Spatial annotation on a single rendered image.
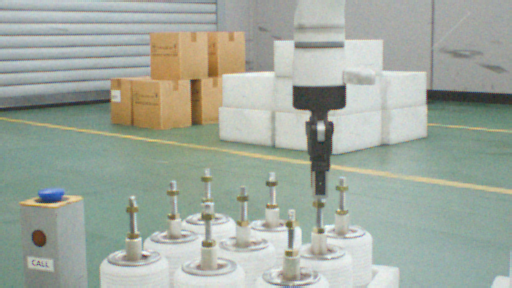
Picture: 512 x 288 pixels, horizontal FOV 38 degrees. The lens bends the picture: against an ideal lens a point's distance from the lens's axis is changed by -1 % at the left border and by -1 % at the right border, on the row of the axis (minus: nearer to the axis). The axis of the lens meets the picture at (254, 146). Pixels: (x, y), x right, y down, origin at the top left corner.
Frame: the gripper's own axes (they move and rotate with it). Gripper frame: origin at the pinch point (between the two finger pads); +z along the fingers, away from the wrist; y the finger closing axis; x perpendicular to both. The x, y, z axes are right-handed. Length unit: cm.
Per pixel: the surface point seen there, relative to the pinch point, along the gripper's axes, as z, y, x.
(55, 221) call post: 6.1, -2.2, -39.1
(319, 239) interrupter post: 7.8, 1.1, 0.0
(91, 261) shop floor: 35, -76, -55
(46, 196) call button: 2.8, -4.6, -41.1
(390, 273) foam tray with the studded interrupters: 17.2, -12.4, 11.9
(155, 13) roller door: -45, -593, -133
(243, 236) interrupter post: 8.4, -2.8, -11.1
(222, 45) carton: -16, -390, -51
